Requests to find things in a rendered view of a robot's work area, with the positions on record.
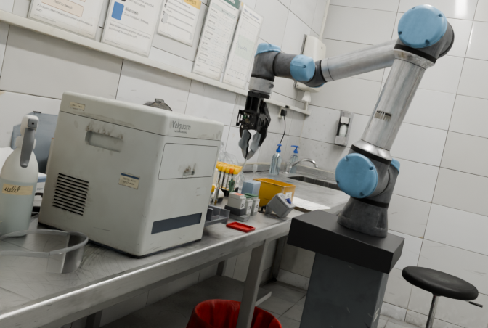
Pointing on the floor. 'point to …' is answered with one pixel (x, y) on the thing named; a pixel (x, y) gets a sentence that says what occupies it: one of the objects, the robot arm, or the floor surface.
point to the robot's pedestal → (343, 295)
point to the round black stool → (440, 287)
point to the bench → (152, 268)
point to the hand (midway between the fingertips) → (247, 155)
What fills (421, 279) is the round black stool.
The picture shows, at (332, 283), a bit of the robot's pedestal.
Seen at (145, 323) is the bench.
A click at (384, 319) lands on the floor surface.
